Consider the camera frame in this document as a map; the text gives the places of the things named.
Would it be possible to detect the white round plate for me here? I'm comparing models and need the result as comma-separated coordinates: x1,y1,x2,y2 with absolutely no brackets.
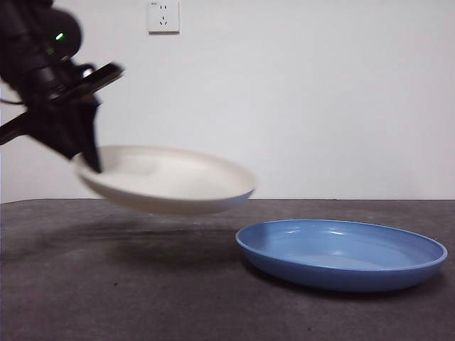
73,144,257,217

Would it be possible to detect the blue round plate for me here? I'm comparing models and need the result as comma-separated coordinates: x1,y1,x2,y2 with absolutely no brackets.
235,219,449,293

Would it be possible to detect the white wall socket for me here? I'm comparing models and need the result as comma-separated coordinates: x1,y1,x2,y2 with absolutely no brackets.
148,0,181,36

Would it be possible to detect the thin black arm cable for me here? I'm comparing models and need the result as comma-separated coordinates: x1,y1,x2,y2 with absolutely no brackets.
0,95,28,107

